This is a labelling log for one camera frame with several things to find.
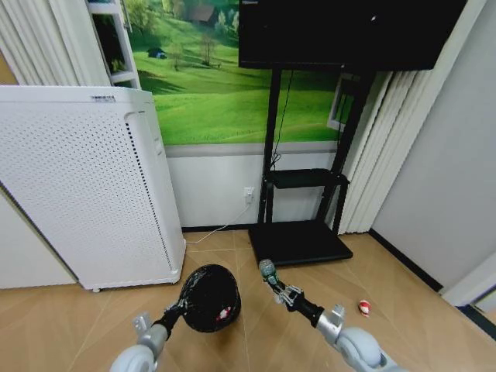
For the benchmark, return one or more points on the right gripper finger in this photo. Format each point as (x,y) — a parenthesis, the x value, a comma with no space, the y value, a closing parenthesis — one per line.
(281,297)
(291,290)

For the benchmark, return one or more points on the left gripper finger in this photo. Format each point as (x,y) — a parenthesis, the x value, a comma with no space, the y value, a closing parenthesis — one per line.
(175,303)
(187,299)

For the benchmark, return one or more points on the black trash bin with bag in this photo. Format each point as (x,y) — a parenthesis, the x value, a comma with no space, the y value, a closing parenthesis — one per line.
(211,294)

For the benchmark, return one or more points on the clear plastic bottle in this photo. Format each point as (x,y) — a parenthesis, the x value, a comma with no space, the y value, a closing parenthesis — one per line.
(269,271)

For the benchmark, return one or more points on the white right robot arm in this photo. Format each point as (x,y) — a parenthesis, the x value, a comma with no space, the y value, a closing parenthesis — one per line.
(354,345)

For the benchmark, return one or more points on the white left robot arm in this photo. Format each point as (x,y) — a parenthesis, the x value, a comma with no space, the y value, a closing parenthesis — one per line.
(133,356)

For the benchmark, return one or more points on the black television floor stand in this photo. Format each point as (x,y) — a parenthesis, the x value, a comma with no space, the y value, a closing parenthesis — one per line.
(302,244)

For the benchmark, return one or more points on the red white crumpled wrapper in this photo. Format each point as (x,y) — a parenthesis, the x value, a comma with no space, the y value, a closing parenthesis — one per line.
(224,312)
(364,307)

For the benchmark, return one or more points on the black box on stand shelf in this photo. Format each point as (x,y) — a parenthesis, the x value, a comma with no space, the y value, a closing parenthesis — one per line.
(306,177)

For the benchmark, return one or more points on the white perforated air purifier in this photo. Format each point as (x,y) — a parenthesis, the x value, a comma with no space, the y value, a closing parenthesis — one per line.
(77,186)

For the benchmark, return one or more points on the white pleated curtain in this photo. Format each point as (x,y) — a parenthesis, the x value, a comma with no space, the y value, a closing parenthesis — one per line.
(46,38)
(383,155)

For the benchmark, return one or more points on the black television screen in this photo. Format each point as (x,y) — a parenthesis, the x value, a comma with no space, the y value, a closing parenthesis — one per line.
(341,31)

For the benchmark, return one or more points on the white wall socket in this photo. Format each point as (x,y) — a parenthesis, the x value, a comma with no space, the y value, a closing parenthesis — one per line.
(249,194)

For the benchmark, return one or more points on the white window frame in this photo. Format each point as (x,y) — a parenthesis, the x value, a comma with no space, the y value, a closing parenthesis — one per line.
(341,104)
(120,42)

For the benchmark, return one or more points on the green landscape wall poster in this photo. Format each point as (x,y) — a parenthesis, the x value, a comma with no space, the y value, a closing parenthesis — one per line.
(209,97)

